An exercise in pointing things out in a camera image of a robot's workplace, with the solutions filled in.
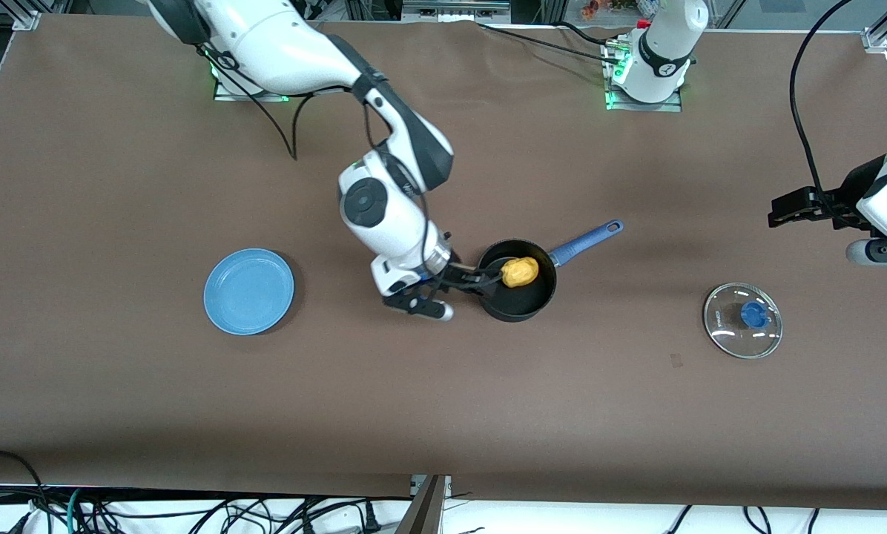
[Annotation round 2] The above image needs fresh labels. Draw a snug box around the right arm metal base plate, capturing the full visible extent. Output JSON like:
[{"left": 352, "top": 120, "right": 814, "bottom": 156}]
[{"left": 212, "top": 63, "right": 291, "bottom": 103}]

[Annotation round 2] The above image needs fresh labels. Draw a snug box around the black looped floor cable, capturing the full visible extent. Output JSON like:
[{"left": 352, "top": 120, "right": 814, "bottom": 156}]
[{"left": 0, "top": 449, "right": 47, "bottom": 534}]

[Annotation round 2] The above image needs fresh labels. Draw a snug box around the round blue plate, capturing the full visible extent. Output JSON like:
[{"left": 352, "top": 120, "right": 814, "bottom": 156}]
[{"left": 204, "top": 248, "right": 295, "bottom": 336}]

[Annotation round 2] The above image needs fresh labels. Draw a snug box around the brown table cover sheet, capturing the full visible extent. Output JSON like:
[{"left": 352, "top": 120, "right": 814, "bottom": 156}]
[{"left": 0, "top": 15, "right": 887, "bottom": 512}]

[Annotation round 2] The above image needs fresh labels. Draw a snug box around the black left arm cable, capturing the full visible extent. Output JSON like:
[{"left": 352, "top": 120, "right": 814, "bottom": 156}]
[{"left": 788, "top": 0, "right": 857, "bottom": 225}]

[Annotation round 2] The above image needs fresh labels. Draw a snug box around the aluminium profile bar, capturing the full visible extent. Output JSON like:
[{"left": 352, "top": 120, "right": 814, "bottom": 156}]
[{"left": 395, "top": 475, "right": 452, "bottom": 534}]

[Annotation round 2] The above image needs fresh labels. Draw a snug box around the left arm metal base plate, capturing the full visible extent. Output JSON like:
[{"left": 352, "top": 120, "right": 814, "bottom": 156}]
[{"left": 603, "top": 41, "right": 684, "bottom": 113}]

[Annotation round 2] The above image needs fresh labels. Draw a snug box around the dark pot with blue handle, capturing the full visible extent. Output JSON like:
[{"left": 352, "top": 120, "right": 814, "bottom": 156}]
[{"left": 477, "top": 219, "right": 625, "bottom": 323}]

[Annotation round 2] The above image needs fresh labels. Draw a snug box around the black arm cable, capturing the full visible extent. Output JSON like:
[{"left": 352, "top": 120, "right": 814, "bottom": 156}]
[
  {"left": 197, "top": 43, "right": 433, "bottom": 257},
  {"left": 788, "top": 0, "right": 857, "bottom": 225}
]

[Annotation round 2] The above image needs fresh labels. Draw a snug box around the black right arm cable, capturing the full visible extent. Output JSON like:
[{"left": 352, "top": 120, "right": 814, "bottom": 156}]
[{"left": 197, "top": 43, "right": 433, "bottom": 257}]

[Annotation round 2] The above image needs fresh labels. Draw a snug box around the black plug with cable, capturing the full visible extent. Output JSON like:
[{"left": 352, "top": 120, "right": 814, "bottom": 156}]
[{"left": 295, "top": 498, "right": 383, "bottom": 534}]

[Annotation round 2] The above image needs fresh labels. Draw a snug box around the thin black base cable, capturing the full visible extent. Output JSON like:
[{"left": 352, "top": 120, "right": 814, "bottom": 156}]
[{"left": 479, "top": 22, "right": 615, "bottom": 66}]

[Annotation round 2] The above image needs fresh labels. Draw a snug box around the glass lid with blue knob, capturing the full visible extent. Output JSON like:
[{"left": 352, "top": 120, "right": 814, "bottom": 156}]
[{"left": 703, "top": 282, "right": 784, "bottom": 360}]

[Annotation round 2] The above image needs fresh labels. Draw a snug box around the yellow potato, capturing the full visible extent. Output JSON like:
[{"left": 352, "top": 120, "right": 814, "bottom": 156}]
[{"left": 501, "top": 257, "right": 541, "bottom": 289}]

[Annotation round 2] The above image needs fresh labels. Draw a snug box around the grey metal box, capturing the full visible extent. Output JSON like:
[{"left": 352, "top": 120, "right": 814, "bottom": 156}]
[{"left": 401, "top": 0, "right": 512, "bottom": 24}]

